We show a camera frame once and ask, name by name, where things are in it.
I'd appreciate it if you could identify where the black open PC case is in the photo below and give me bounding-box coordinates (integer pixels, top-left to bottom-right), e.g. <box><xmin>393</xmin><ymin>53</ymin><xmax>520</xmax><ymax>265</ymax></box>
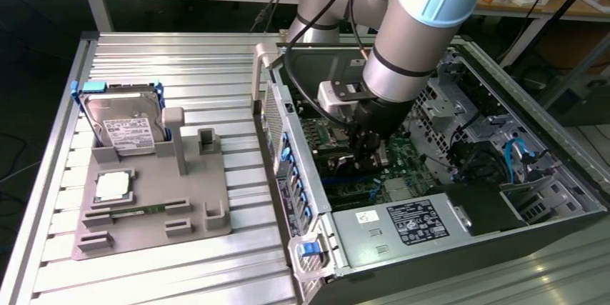
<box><xmin>251</xmin><ymin>41</ymin><xmax>610</xmax><ymax>305</ymax></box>

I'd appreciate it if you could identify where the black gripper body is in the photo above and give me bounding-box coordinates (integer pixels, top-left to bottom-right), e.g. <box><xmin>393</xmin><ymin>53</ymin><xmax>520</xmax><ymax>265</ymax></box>
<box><xmin>351</xmin><ymin>99</ymin><xmax>415</xmax><ymax>139</ymax></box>

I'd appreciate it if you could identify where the silver CPU chip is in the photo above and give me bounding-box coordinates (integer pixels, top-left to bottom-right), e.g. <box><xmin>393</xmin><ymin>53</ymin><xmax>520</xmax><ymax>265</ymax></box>
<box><xmin>95</xmin><ymin>172</ymin><xmax>136</xmax><ymax>204</ymax></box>

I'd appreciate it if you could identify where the grey cable with connector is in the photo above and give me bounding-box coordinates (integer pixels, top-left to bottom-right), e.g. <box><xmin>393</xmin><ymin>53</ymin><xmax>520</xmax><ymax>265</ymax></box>
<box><xmin>249</xmin><ymin>0</ymin><xmax>289</xmax><ymax>34</ymax></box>

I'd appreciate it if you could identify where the silver chipset heat sink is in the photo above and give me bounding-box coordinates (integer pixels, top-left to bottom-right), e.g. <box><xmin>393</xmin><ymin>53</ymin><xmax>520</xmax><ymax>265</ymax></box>
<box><xmin>383</xmin><ymin>179</ymin><xmax>414</xmax><ymax>203</ymax></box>

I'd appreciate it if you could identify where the silver hard disk drive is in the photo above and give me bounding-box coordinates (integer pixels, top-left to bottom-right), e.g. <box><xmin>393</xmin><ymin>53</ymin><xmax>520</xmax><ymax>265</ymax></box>
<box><xmin>70</xmin><ymin>81</ymin><xmax>166</xmax><ymax>149</ymax></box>
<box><xmin>79</xmin><ymin>87</ymin><xmax>166</xmax><ymax>158</ymax></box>

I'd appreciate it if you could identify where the grey power supply unit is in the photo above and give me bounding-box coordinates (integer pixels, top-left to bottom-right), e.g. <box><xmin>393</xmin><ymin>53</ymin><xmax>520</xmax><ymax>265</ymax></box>
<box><xmin>331</xmin><ymin>192</ymin><xmax>478</xmax><ymax>279</ymax></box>

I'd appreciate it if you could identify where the metal disk bay cage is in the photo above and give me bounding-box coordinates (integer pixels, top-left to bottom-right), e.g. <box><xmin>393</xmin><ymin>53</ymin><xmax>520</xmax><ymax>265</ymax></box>
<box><xmin>410</xmin><ymin>76</ymin><xmax>481</xmax><ymax>177</ymax></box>

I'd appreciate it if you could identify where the CPU socket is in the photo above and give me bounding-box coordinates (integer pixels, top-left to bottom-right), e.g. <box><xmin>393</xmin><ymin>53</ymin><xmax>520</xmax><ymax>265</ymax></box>
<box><xmin>317</xmin><ymin>119</ymin><xmax>355</xmax><ymax>147</ymax></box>

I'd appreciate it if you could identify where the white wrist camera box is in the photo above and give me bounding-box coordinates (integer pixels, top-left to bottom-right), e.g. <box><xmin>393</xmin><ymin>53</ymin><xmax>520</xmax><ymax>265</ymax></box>
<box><xmin>318</xmin><ymin>80</ymin><xmax>378</xmax><ymax>124</ymax></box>

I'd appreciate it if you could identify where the green RAM stick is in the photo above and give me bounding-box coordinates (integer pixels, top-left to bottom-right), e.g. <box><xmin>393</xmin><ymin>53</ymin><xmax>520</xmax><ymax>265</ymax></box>
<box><xmin>108</xmin><ymin>204</ymin><xmax>169</xmax><ymax>217</ymax></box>

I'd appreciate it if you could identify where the green motherboard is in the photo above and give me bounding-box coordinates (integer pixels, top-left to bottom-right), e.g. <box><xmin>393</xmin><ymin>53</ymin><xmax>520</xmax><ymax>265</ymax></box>
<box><xmin>298</xmin><ymin>99</ymin><xmax>438</xmax><ymax>213</ymax></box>

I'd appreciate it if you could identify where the blue wire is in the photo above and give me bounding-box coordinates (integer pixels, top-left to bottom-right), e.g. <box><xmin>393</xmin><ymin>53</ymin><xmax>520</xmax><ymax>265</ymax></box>
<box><xmin>504</xmin><ymin>138</ymin><xmax>529</xmax><ymax>187</ymax></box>

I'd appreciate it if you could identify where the grey parts rack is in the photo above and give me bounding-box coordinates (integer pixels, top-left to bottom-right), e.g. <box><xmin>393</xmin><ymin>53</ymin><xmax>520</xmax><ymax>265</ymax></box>
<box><xmin>71</xmin><ymin>106</ymin><xmax>234</xmax><ymax>261</ymax></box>

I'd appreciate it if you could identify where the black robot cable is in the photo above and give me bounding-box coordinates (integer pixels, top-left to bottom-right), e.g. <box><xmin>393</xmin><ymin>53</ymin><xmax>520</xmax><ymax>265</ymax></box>
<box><xmin>285</xmin><ymin>0</ymin><xmax>371</xmax><ymax>130</ymax></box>

